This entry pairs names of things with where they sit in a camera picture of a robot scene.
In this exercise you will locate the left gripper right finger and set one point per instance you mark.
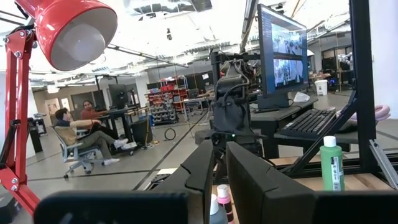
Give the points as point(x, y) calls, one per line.
point(258, 193)

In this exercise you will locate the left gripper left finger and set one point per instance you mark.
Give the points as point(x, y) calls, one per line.
point(196, 177)

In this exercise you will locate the pink paint bottle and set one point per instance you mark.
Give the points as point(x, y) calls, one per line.
point(224, 199)

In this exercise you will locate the large dark teal paint bottle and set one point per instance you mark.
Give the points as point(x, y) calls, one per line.
point(217, 216)

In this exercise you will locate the large green paint bottle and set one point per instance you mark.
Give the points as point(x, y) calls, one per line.
point(329, 168)

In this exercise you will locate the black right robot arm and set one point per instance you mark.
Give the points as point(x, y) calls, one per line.
point(231, 84)

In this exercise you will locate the black computer desk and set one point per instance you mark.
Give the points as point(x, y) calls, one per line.
point(267, 121)

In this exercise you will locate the storage rack with red bins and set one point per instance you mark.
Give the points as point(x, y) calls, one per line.
point(164, 102)

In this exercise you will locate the black waste bin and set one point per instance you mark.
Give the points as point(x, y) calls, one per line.
point(141, 132)

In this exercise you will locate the white crumpled paper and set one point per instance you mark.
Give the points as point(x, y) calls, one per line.
point(301, 97)

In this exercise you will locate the black keyboard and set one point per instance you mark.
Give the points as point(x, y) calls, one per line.
point(311, 123)

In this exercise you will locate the rig computer monitor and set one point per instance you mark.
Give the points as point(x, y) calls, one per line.
point(283, 46)

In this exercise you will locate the white waste bin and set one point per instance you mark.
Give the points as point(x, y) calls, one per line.
point(321, 87)

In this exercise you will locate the black background desk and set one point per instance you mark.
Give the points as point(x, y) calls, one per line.
point(124, 112)

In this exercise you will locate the black background monitor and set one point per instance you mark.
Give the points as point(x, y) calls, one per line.
point(118, 95)

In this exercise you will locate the grey office chair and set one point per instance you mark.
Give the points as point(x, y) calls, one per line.
point(77, 154)

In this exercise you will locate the person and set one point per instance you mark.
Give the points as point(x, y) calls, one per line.
point(81, 137)
point(90, 114)

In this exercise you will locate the black rolling cabinet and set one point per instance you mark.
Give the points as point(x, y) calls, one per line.
point(35, 140)

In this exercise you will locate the red desk lamp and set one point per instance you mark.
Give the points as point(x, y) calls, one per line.
point(62, 18)

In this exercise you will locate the black aluminium rig frame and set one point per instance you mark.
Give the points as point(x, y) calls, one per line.
point(362, 77)

